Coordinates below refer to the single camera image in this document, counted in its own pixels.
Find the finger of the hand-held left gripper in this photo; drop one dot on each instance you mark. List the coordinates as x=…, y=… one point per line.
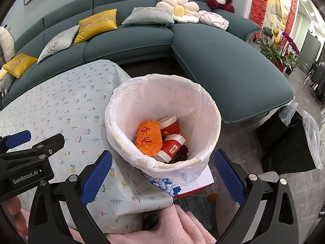
x=54, y=142
x=17, y=138

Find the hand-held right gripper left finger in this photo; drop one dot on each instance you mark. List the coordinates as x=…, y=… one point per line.
x=97, y=180

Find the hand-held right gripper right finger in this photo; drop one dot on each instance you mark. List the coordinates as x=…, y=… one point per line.
x=228, y=180

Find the brown velvet scrunchie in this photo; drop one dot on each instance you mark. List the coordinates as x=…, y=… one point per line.
x=182, y=153

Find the red white paper cup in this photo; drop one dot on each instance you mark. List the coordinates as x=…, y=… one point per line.
x=170, y=129
x=172, y=147

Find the orange bag with red print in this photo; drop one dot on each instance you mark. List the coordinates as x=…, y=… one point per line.
x=148, y=139

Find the bin with white liner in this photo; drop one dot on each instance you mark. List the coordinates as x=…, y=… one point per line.
x=193, y=106

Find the person's left hand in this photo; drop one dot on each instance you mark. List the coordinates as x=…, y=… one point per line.
x=16, y=216

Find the blue white floral box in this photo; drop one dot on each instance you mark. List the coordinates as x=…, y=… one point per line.
x=195, y=183

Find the floral light blue tablecloth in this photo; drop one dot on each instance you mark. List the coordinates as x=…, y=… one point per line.
x=63, y=106

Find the grey plush toy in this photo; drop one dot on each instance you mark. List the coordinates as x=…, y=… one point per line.
x=6, y=83

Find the black bag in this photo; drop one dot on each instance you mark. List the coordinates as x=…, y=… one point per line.
x=281, y=144

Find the yellow embroidered cushion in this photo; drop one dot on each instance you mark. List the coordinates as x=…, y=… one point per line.
x=97, y=25
x=19, y=64

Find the pink fleece clothing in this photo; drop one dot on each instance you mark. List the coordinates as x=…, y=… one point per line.
x=165, y=226

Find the clear plastic wrap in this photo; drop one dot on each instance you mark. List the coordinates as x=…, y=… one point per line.
x=288, y=114
x=311, y=137

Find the cream flower plush pillow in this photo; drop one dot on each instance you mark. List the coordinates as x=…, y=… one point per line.
x=6, y=45

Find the pale green embroidered cushion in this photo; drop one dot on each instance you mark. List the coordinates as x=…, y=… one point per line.
x=57, y=44
x=148, y=16

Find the teal sofa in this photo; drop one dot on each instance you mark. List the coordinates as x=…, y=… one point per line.
x=215, y=68

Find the green potted plants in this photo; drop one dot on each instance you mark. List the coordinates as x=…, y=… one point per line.
x=271, y=50

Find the purple orchid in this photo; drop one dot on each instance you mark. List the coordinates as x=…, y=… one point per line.
x=292, y=43

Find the yellow gourd ornament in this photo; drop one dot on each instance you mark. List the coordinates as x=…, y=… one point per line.
x=276, y=36

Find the folded pale pink garment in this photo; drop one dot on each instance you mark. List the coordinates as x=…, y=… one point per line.
x=214, y=19

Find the white flower plush pillow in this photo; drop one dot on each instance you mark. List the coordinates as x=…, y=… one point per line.
x=179, y=10

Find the red framed wall art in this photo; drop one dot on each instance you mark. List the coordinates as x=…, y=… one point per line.
x=259, y=2

